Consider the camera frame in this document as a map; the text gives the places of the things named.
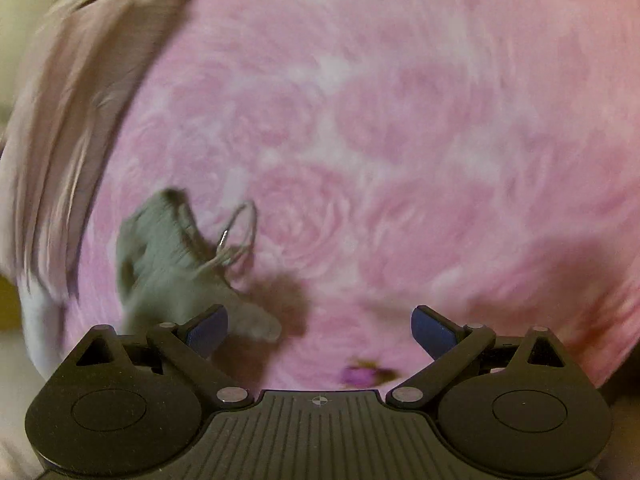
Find grey sweatpants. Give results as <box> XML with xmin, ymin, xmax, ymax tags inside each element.
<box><xmin>116</xmin><ymin>188</ymin><xmax>282</xmax><ymax>342</ymax></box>

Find pink rose bed blanket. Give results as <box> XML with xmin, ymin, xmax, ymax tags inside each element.
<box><xmin>64</xmin><ymin>0</ymin><xmax>639</xmax><ymax>389</ymax></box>

